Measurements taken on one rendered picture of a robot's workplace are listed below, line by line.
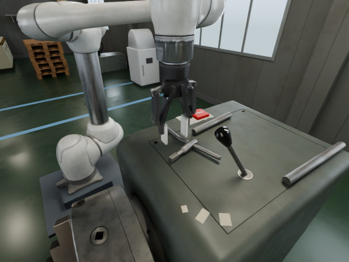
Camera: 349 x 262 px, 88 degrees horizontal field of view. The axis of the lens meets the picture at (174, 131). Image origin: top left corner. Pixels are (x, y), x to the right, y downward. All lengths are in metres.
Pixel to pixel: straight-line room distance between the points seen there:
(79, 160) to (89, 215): 0.59
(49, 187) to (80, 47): 0.82
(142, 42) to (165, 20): 4.31
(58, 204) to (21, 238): 1.03
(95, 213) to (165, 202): 0.15
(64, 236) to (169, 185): 0.26
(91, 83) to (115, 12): 0.43
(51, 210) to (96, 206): 0.73
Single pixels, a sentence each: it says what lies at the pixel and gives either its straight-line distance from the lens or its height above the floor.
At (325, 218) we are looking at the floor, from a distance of 2.34.
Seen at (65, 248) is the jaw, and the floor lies 1.16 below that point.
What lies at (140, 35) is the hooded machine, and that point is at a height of 1.18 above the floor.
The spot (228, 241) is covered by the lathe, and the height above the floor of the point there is 1.26.
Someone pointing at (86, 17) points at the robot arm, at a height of 1.59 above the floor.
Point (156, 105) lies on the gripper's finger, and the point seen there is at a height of 1.40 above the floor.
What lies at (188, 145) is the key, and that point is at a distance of 0.53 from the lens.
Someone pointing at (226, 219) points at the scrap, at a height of 1.26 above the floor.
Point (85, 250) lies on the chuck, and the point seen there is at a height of 1.23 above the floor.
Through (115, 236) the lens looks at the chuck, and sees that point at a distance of 0.43.
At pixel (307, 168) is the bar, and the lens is 0.57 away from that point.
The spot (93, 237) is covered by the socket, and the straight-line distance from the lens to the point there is 0.44.
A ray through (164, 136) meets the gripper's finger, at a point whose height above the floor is 1.30.
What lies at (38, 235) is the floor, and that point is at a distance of 2.14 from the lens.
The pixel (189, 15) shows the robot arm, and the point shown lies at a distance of 0.42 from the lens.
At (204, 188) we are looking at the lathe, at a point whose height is 1.26.
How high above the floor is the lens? 1.60
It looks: 33 degrees down
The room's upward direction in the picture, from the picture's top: straight up
